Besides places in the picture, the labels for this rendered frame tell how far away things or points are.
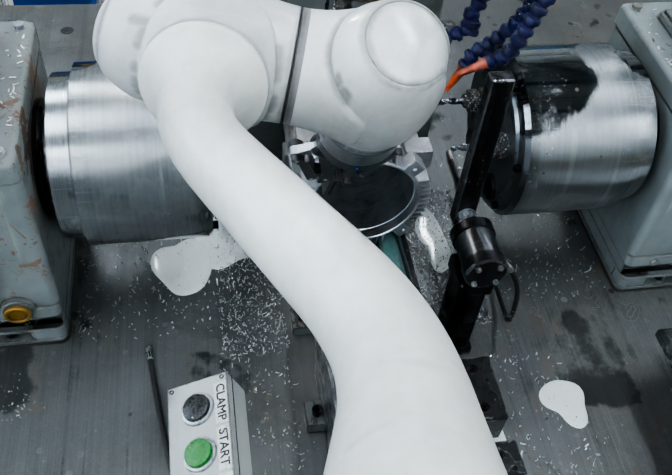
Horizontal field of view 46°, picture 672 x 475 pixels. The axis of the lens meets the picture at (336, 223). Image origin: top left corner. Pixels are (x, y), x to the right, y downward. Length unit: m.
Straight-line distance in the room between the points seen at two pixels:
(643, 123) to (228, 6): 0.70
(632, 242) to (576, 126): 0.27
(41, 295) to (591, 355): 0.81
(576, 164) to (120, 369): 0.71
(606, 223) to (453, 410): 1.05
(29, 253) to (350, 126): 0.56
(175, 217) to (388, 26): 0.51
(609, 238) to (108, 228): 0.80
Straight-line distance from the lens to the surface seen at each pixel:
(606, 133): 1.15
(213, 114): 0.55
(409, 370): 0.37
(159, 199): 1.04
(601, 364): 1.30
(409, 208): 1.15
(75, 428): 1.18
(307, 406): 1.14
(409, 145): 1.11
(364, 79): 0.62
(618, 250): 1.36
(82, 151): 1.03
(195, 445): 0.84
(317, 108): 0.66
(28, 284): 1.15
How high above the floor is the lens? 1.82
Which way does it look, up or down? 48 degrees down
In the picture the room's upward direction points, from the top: 6 degrees clockwise
